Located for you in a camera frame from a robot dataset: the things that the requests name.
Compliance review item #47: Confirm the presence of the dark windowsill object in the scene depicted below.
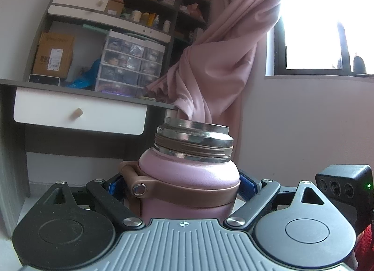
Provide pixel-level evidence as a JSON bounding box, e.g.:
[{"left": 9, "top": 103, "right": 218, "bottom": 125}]
[{"left": 352, "top": 55, "right": 367, "bottom": 74}]

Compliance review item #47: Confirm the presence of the blue plastic bag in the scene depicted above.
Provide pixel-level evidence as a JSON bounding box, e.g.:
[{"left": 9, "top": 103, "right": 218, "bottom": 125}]
[{"left": 63, "top": 58, "right": 101, "bottom": 89}]

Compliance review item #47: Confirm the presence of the small white desk device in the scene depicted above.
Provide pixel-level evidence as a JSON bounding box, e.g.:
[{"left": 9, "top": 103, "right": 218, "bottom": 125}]
[{"left": 29, "top": 74, "right": 61, "bottom": 87}]

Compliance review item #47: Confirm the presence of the pink curtain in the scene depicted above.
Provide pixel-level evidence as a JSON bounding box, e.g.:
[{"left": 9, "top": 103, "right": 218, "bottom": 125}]
[{"left": 145, "top": 0, "right": 297, "bottom": 172}]

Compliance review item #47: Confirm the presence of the small cardboard box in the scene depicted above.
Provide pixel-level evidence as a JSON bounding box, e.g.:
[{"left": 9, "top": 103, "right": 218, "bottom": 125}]
[{"left": 104, "top": 0, "right": 125, "bottom": 15}]

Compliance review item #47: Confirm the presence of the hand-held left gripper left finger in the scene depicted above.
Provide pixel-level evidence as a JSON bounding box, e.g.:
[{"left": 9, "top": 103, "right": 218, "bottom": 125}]
[{"left": 38, "top": 173, "right": 146, "bottom": 229}]

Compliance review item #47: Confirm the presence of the dark framed window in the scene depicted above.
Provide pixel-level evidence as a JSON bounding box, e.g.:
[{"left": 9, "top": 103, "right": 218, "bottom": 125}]
[{"left": 264, "top": 0, "right": 374, "bottom": 77}]

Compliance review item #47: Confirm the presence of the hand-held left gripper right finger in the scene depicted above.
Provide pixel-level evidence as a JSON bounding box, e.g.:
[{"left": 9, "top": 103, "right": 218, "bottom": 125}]
[{"left": 223, "top": 170, "right": 334, "bottom": 231}]

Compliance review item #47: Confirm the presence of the grey desk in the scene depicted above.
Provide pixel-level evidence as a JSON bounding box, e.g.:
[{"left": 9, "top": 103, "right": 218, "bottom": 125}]
[{"left": 0, "top": 78, "right": 179, "bottom": 201}]

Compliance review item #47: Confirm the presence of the person's right forearm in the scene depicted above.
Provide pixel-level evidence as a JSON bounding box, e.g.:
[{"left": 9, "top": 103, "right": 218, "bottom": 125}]
[{"left": 352, "top": 221, "right": 374, "bottom": 271}]

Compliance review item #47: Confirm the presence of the pink insulated bottle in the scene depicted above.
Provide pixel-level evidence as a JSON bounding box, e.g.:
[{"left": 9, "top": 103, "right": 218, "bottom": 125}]
[{"left": 118, "top": 117, "right": 241, "bottom": 220}]

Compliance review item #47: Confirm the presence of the white desk drawer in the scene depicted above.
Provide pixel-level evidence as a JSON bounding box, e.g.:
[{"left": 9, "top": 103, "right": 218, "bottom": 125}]
[{"left": 13, "top": 88, "right": 148, "bottom": 136}]

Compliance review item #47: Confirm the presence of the grey white shelf unit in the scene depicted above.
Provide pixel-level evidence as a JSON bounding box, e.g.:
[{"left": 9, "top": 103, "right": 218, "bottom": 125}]
[{"left": 23, "top": 0, "right": 211, "bottom": 99}]

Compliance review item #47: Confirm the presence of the clear plastic drawer organizer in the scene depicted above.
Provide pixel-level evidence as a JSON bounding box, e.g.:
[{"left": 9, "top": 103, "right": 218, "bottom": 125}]
[{"left": 94, "top": 29, "right": 165, "bottom": 98}]

